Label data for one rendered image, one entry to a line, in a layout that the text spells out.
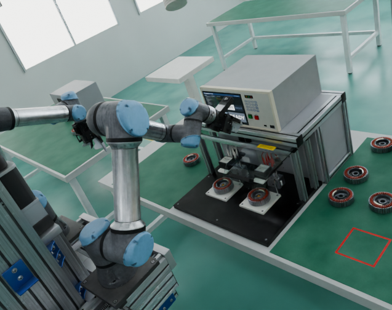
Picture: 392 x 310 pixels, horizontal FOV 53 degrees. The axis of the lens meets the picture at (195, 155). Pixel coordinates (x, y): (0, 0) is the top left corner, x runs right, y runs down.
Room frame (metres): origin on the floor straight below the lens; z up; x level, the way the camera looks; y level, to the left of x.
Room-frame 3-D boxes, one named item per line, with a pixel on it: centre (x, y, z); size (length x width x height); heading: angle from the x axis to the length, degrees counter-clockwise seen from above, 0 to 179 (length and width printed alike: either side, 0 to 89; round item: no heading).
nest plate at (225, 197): (1.76, -0.08, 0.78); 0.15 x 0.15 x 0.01; 35
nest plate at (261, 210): (1.56, -0.22, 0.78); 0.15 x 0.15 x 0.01; 35
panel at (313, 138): (1.81, -0.36, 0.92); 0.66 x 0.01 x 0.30; 35
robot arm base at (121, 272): (1.13, 0.42, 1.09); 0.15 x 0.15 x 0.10
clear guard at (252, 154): (1.50, -0.27, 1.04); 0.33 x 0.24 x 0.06; 125
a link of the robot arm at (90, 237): (1.13, 0.41, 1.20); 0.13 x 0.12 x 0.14; 50
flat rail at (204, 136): (1.72, -0.23, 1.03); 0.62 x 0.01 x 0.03; 35
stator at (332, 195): (1.39, -0.56, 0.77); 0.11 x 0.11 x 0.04
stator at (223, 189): (1.76, -0.08, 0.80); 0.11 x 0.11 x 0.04
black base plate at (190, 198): (1.67, -0.16, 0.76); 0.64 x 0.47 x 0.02; 35
